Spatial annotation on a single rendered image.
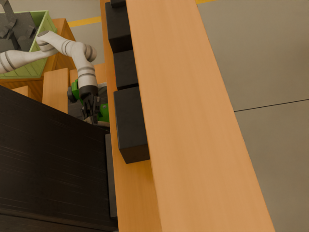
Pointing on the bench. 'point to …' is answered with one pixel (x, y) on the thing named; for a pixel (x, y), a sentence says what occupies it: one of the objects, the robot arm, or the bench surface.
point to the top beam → (191, 125)
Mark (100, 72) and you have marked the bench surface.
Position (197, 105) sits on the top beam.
